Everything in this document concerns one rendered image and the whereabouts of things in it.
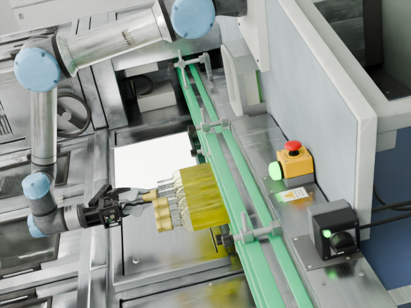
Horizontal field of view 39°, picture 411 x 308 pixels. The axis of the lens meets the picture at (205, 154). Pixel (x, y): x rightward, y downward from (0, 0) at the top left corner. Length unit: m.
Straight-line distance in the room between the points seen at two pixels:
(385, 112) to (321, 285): 0.34
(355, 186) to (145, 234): 0.88
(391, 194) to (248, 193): 0.34
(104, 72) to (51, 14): 2.82
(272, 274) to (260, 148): 0.50
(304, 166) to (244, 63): 0.51
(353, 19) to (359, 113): 1.73
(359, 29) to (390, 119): 1.68
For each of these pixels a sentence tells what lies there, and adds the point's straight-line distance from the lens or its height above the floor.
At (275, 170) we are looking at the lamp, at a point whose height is 0.84.
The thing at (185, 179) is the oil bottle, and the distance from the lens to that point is 1.76.
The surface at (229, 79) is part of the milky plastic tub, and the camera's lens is 1.95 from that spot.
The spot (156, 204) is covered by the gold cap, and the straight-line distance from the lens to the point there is 1.72.
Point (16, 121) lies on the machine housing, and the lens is 2.72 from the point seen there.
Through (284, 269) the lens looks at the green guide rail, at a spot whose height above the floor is 0.91.
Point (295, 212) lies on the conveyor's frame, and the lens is 1.31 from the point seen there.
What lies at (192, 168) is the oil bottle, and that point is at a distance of 1.82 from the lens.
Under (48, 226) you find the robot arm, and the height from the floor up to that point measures 1.47.
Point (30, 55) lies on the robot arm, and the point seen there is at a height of 1.36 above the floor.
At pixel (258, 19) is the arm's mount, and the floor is 0.77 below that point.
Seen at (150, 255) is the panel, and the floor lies 1.20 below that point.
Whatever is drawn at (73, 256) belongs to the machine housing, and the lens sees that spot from 1.94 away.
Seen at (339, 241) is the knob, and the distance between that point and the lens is 1.13.
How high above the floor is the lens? 1.07
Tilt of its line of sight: 3 degrees down
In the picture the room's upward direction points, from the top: 103 degrees counter-clockwise
